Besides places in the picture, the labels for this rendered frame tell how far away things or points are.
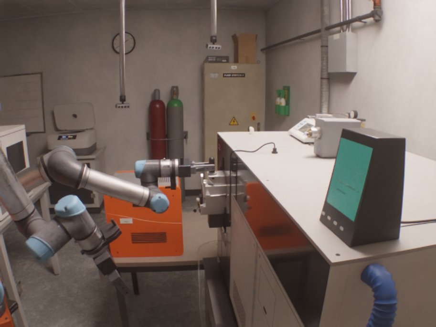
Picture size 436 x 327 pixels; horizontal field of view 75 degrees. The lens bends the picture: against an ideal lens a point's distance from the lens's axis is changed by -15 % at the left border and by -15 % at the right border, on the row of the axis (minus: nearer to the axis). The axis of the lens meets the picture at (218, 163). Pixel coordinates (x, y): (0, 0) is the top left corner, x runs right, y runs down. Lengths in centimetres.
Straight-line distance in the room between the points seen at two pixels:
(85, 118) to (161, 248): 317
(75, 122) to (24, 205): 394
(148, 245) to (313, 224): 143
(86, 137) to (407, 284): 412
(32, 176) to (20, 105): 399
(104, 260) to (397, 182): 75
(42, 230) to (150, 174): 63
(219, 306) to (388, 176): 113
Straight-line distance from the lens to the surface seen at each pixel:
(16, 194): 94
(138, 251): 194
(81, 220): 90
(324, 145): 108
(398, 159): 52
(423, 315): 67
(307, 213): 63
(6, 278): 239
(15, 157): 241
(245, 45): 454
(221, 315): 145
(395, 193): 53
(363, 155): 51
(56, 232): 88
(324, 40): 293
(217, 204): 141
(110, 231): 96
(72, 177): 120
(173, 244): 191
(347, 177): 53
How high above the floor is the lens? 167
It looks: 14 degrees down
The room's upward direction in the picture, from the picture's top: straight up
